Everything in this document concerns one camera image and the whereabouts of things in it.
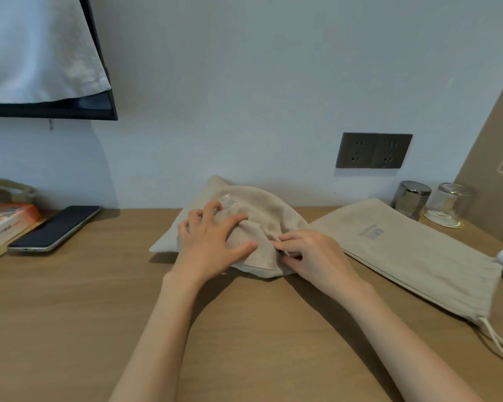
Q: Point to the dark grey wall socket panel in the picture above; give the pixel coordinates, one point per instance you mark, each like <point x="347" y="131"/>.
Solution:
<point x="373" y="150"/>

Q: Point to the person's right forearm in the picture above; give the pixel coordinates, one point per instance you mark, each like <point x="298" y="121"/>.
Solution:
<point x="411" y="351"/>

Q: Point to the person's right hand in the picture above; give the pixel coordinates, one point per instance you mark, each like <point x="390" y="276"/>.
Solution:
<point x="327" y="263"/>

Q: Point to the grey smoked glass cup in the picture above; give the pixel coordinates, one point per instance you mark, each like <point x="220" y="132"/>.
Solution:
<point x="411" y="200"/>

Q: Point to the person's left hand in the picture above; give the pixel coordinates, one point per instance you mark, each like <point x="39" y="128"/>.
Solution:
<point x="205" y="251"/>

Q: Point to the black television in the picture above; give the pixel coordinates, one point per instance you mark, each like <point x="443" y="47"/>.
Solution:
<point x="105" y="113"/>

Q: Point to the clear glass cup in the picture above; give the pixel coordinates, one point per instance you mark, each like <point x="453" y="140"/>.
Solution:
<point x="448" y="203"/>

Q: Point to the person's left forearm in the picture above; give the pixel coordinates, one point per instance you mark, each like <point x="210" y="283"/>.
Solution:
<point x="159" y="347"/>

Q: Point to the black smartphone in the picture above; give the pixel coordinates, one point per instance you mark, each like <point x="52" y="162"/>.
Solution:
<point x="54" y="228"/>

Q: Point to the white cloth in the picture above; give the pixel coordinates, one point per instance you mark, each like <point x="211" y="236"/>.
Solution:
<point x="37" y="50"/>

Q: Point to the wooden niche frame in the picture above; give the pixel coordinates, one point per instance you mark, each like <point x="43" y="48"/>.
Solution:
<point x="486" y="196"/>

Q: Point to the round beige dish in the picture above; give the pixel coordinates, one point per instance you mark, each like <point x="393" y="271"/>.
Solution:
<point x="8" y="186"/>

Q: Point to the round gold-rimmed coaster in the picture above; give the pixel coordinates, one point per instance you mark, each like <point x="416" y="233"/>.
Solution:
<point x="442" y="223"/>

